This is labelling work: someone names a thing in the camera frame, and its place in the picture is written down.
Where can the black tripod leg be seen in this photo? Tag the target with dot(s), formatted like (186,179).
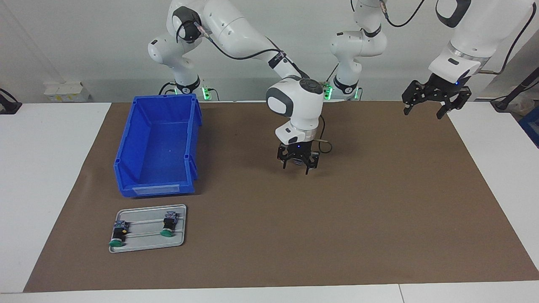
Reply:
(516,90)

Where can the green push button switch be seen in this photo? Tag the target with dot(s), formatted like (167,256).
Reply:
(299,162)
(118,232)
(169,224)

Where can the white wall box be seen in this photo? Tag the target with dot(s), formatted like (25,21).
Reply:
(63,90)

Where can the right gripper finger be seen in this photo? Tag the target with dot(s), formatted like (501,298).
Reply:
(283,159)
(312,160)

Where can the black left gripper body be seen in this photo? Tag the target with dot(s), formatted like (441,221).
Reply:
(444,89)

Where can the brown table mat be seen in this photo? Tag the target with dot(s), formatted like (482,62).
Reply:
(337,219)

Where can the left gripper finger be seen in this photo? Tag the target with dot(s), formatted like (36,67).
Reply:
(458,100)
(412,94)

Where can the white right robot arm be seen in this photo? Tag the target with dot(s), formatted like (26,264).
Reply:
(236,29)

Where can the black clamp mount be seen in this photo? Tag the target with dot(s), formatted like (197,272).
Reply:
(8,105)

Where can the dark blue crate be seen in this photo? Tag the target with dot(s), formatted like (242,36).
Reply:
(531,126)

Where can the green lit base connector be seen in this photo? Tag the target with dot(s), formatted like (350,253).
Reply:
(327,91)
(206,92)

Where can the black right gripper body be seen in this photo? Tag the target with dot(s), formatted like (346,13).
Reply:
(299,150)

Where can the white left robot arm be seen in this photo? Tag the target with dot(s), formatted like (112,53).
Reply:
(358,44)

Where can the grey metal tray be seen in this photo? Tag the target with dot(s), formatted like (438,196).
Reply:
(177,242)

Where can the blue plastic storage bin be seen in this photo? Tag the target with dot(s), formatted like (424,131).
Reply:
(164,155)

